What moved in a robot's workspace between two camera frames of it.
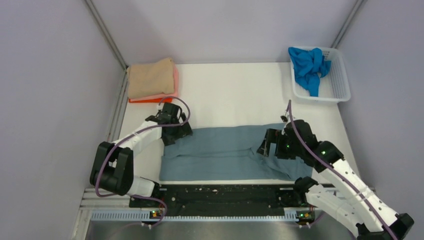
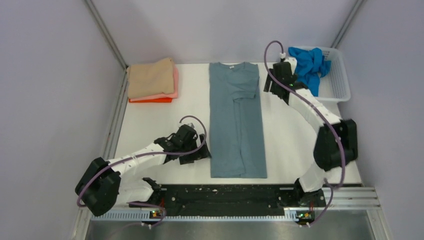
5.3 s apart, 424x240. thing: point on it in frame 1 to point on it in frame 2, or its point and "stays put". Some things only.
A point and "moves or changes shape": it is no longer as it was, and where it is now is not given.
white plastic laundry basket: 334,86 stays put
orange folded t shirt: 163,100 stays put
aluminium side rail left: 118,109 stays put
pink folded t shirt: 167,95 stays put
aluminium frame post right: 347,23 stays put
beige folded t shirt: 149,79 stays put
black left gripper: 183,130 to 202,153
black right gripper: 270,136 to 269,79
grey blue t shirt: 227,153 moves or changes shape
